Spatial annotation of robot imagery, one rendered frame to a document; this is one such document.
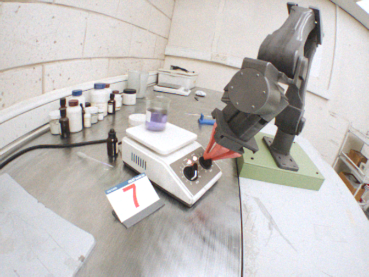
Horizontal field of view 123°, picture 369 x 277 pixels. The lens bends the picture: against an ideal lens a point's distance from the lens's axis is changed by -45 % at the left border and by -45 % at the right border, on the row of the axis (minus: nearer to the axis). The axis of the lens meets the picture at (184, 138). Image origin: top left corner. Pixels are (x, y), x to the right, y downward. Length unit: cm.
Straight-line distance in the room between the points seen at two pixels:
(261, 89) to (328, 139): 223
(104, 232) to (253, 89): 29
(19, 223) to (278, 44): 52
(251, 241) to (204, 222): 9
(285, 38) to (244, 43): 155
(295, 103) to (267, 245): 35
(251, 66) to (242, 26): 168
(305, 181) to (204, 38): 162
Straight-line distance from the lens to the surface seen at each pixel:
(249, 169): 46
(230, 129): 32
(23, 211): 36
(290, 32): 36
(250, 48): 188
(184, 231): 31
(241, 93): 23
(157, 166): 34
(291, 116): 50
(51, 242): 30
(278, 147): 54
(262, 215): 39
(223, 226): 33
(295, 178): 52
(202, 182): 35
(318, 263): 39
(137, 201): 32
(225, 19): 191
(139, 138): 36
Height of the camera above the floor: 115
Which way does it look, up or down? 24 degrees down
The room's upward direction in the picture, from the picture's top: 10 degrees clockwise
